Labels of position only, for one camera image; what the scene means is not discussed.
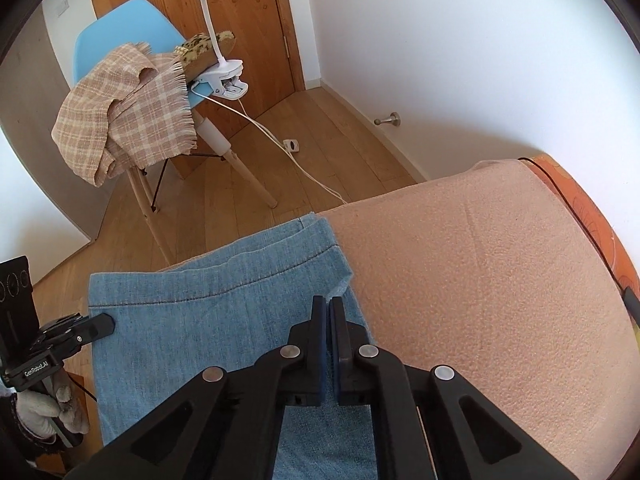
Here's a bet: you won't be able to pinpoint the leopard print cushion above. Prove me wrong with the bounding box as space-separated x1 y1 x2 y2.
172 30 238 83

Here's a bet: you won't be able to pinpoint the peach fleece blanket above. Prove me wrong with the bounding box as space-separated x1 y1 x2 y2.
160 159 633 480

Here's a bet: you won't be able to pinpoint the light blue denim pants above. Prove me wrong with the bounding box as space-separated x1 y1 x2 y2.
89 212 381 480

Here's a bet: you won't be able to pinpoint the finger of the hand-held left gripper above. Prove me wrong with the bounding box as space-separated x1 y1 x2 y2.
79 312 117 346

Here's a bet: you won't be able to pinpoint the white clip lamp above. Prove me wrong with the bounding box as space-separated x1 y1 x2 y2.
111 0 249 98

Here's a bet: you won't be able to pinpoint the white lamp cable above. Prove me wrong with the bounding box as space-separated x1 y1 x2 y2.
192 85 351 206

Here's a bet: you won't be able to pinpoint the person's left hand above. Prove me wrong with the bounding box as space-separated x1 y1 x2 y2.
15 372 77 437

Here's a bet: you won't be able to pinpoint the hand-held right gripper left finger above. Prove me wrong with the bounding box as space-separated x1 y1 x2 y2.
65 296 328 480

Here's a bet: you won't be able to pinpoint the blue chair with wooden legs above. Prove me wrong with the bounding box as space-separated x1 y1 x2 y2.
72 0 279 265

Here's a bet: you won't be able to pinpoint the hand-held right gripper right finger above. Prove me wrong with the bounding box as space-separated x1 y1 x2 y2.
330 296 581 480

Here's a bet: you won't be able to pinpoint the wooden door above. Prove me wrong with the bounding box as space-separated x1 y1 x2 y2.
82 0 307 181

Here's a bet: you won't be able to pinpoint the beige plaid fringed cloth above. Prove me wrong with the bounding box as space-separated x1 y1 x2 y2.
51 42 198 188

